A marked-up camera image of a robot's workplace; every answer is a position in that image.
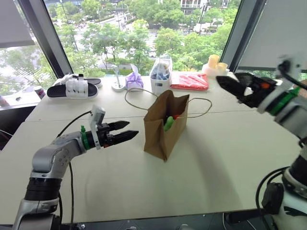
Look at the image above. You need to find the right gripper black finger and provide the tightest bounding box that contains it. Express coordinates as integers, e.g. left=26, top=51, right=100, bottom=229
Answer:
left=236, top=93, right=258, bottom=108
left=216, top=75, right=247, bottom=97

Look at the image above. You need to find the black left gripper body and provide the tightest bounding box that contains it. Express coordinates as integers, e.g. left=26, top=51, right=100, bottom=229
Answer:
left=96, top=123, right=115, bottom=148

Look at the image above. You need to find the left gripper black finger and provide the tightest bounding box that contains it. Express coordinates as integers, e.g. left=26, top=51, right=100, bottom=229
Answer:
left=109, top=120, right=130, bottom=132
left=112, top=130, right=140, bottom=145

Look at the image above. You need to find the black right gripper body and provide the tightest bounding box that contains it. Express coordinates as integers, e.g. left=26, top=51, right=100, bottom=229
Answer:
left=234, top=72, right=278, bottom=109

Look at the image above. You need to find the red folded plastic bag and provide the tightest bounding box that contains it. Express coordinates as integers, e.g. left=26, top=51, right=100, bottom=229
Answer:
left=169, top=72, right=209, bottom=92

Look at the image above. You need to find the brown paper bag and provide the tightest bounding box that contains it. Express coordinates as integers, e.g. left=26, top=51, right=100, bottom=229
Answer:
left=124, top=87, right=213, bottom=163

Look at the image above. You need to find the green plush toy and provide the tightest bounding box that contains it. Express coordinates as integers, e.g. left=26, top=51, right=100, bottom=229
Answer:
left=163, top=115, right=177, bottom=132

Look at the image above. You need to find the cream plastic cups stack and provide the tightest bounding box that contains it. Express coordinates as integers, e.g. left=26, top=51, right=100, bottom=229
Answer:
left=201, top=54, right=231, bottom=78

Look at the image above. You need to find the white round-base stand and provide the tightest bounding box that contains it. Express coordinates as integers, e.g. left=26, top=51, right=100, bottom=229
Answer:
left=111, top=65, right=127, bottom=92

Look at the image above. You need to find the purple tissue pack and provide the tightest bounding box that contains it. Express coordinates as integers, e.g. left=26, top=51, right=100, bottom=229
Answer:
left=125, top=63, right=144, bottom=92

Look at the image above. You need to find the black white slide sandal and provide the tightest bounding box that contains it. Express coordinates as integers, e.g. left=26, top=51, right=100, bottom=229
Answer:
left=54, top=73, right=103, bottom=88
left=47, top=78, right=99, bottom=100

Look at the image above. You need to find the grey roller blind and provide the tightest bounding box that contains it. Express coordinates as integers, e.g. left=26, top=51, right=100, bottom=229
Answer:
left=0, top=0, right=35, bottom=49
left=236, top=0, right=307, bottom=70

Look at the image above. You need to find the white bin with blue items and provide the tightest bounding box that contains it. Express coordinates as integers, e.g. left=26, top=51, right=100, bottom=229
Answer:
left=149, top=54, right=174, bottom=95

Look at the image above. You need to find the small white bottle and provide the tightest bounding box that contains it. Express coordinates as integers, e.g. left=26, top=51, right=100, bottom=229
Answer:
left=33, top=85, right=47, bottom=100

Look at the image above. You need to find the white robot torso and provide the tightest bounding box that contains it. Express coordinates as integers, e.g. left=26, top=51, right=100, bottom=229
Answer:
left=273, top=191, right=307, bottom=230

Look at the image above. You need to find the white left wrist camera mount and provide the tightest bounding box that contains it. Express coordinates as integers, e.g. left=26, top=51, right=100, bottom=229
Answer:
left=89, top=104, right=106, bottom=150

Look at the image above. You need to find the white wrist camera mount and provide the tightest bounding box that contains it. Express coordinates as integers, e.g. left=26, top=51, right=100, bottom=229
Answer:
left=275, top=54, right=303, bottom=81
left=89, top=104, right=106, bottom=150

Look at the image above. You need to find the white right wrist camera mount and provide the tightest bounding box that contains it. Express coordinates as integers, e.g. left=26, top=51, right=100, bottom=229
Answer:
left=275, top=54, right=303, bottom=81

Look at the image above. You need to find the dark window frame post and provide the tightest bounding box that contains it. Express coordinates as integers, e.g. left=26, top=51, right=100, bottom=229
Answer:
left=219, top=0, right=265, bottom=73
left=18, top=0, right=73, bottom=80

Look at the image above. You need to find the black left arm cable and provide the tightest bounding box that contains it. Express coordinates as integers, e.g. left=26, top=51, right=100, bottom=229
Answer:
left=56, top=110, right=74, bottom=225

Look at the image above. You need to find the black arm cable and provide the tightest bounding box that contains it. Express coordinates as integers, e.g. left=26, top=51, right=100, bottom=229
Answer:
left=56, top=110, right=74, bottom=225
left=255, top=166, right=291, bottom=230

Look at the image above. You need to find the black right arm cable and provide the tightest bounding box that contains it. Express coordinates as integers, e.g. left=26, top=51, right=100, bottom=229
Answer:
left=255, top=166, right=291, bottom=230

